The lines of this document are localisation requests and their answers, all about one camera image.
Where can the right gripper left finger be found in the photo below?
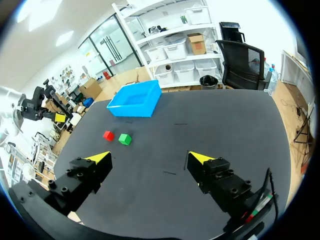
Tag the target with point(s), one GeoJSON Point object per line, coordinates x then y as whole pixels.
{"type": "Point", "coordinates": [82, 175]}

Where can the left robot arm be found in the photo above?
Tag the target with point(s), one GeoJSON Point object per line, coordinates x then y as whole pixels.
{"type": "Point", "coordinates": [11, 110]}

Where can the red cube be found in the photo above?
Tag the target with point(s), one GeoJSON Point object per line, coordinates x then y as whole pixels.
{"type": "Point", "coordinates": [108, 135]}

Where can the green cube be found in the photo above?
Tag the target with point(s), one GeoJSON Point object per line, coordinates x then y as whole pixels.
{"type": "Point", "coordinates": [125, 139]}

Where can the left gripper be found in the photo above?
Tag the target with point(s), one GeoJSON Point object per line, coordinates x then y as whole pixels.
{"type": "Point", "coordinates": [33, 105]}

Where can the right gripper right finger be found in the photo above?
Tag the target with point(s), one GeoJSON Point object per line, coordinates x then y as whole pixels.
{"type": "Point", "coordinates": [220, 180]}

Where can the blue plastic bin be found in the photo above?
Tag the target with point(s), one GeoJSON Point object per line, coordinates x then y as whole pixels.
{"type": "Point", "coordinates": [136, 98]}

